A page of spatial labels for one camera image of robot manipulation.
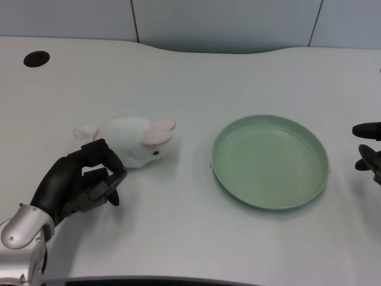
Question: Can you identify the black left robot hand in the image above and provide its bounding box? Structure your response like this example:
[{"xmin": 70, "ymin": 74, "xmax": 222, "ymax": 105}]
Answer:
[{"xmin": 29, "ymin": 138, "xmax": 128, "ymax": 229}]

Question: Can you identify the black round cable grommet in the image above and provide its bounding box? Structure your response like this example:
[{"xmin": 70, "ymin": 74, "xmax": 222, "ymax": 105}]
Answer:
[{"xmin": 23, "ymin": 50, "xmax": 51, "ymax": 68}]

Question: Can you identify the white rabbit plush doll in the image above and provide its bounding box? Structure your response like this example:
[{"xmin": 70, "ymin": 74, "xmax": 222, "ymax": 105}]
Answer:
[{"xmin": 73, "ymin": 116, "xmax": 177, "ymax": 170}]

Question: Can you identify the green round plate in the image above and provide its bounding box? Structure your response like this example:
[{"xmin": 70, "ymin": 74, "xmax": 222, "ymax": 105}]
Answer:
[{"xmin": 210, "ymin": 114, "xmax": 332, "ymax": 212}]

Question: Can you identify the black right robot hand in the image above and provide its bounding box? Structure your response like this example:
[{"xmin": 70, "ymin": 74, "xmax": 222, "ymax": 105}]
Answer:
[{"xmin": 351, "ymin": 121, "xmax": 381, "ymax": 186}]

